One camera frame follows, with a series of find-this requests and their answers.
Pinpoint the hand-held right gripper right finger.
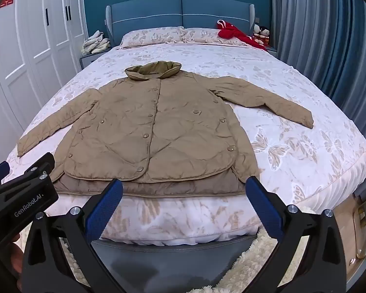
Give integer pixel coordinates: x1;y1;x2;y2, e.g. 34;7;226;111
245;175;349;293

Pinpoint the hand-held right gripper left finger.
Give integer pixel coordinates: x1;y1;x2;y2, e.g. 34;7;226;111
21;178;124;293

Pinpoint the tan quilted jacket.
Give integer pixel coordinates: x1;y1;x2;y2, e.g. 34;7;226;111
17;61;315;196

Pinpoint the person's left hand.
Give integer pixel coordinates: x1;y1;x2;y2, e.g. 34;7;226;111
0;233;25;282

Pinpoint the white fluffy rug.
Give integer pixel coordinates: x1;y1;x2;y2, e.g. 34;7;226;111
59;226;290;293

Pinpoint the bed with butterfly bedspread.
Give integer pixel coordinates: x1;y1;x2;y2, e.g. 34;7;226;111
4;26;366;251

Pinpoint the white panelled wardrobe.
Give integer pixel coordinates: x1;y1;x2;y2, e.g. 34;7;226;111
0;0;89;168

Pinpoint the pile of white cloths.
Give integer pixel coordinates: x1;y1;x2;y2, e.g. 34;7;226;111
81;31;112;56

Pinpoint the floral patterned pillow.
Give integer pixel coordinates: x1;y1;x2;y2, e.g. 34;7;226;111
121;26;185;48
181;27;251;46

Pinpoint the red garment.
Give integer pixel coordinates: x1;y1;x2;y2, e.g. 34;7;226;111
217;20;270;52

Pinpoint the grey blue curtain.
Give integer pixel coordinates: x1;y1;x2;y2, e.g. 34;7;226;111
270;0;366;190

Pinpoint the blue upholstered headboard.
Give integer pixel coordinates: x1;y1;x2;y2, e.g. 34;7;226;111
105;0;256;47

